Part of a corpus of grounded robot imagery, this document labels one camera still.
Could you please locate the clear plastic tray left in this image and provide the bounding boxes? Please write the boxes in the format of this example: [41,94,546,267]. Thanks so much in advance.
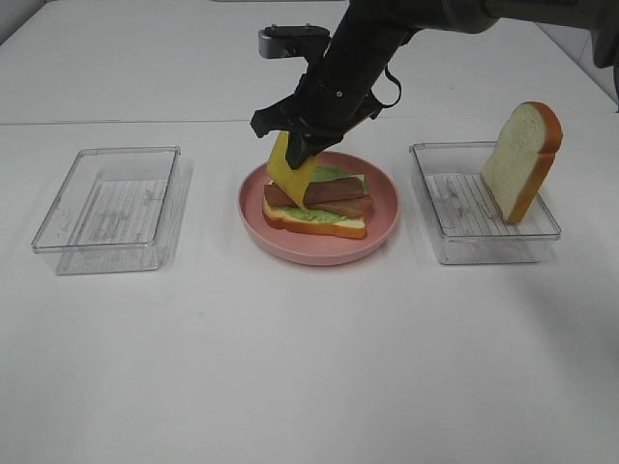
[31,146,191,276]

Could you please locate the clear plastic tray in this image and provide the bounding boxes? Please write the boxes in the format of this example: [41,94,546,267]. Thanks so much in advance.
[31,146,191,276]
[409,141,561,265]

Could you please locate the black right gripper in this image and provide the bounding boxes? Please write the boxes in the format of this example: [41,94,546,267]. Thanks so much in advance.
[251,68,382,170]

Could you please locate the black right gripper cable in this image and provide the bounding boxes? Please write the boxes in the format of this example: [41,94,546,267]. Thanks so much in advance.
[367,62,403,110]

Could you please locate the bread slice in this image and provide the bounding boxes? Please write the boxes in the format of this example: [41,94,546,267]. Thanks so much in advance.
[262,196,373,240]
[481,101,563,224]

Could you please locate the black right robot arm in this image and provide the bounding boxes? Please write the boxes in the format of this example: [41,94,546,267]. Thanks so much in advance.
[251,0,618,169]

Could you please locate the yellow cheese slice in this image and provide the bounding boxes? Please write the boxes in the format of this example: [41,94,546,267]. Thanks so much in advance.
[267,130,317,210]

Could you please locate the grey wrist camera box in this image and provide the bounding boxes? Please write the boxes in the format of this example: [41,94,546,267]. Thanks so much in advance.
[258,24,330,62]

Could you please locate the clear plastic tray right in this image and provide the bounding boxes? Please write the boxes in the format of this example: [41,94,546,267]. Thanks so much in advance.
[409,141,561,265]

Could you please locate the bacon strip tray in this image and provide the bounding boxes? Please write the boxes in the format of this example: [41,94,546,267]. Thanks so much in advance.
[263,184,373,218]
[304,177,365,205]

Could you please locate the pink round plate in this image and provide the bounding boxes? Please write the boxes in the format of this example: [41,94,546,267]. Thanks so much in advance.
[238,151,400,266]

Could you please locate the green lettuce leaf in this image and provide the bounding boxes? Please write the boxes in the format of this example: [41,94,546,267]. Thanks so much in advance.
[264,165,370,227]

